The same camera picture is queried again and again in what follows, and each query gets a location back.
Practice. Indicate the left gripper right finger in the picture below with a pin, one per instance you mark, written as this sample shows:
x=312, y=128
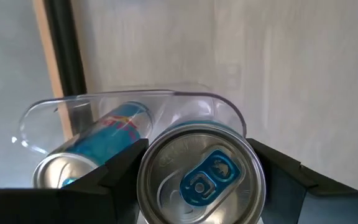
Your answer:
x=306, y=205

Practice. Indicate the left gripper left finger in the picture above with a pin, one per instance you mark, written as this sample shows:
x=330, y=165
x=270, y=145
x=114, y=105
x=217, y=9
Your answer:
x=73, y=205

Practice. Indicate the Red Bull can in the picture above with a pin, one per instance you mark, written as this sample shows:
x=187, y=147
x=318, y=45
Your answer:
x=113, y=137
x=197, y=174

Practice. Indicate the clear plastic bin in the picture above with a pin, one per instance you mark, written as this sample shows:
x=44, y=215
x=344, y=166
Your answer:
x=197, y=102

